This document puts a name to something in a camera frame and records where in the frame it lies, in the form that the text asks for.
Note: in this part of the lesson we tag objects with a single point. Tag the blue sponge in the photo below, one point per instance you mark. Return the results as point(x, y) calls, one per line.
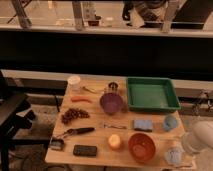
point(143, 125)

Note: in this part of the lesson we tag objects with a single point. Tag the bunch of dark grapes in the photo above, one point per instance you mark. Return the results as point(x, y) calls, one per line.
point(72, 114)

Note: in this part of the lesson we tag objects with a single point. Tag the green plastic tray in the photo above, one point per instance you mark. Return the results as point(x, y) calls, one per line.
point(151, 94)

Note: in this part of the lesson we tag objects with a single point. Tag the black rectangular case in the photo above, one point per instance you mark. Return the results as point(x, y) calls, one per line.
point(84, 150)

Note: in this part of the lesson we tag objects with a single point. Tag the light blue towel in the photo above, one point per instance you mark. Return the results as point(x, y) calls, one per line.
point(175, 156)

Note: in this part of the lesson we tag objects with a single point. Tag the white plastic cup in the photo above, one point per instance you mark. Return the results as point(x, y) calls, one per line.
point(74, 82)

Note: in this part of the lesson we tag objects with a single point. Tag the purple bowl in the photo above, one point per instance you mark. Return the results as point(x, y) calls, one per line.
point(111, 103)

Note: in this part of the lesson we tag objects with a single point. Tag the black chair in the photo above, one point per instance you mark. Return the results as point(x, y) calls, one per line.
point(10, 122)

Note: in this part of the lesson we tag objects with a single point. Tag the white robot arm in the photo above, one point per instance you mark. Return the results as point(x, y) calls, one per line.
point(199, 138)

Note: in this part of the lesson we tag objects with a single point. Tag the metal fork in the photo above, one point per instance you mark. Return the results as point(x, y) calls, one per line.
point(104, 125)

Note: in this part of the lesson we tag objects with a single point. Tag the small black metal clip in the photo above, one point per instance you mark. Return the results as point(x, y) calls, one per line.
point(56, 144)

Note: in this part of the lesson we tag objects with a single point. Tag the red-orange bowl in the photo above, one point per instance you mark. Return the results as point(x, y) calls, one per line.
point(141, 147)

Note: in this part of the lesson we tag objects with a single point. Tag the light blue cup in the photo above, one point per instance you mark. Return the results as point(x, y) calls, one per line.
point(169, 123)

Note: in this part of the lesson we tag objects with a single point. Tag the yellow-red apple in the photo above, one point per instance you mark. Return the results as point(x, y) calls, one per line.
point(114, 141)

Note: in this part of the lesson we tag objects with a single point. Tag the small metal cup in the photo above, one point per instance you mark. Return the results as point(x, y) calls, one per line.
point(113, 87)

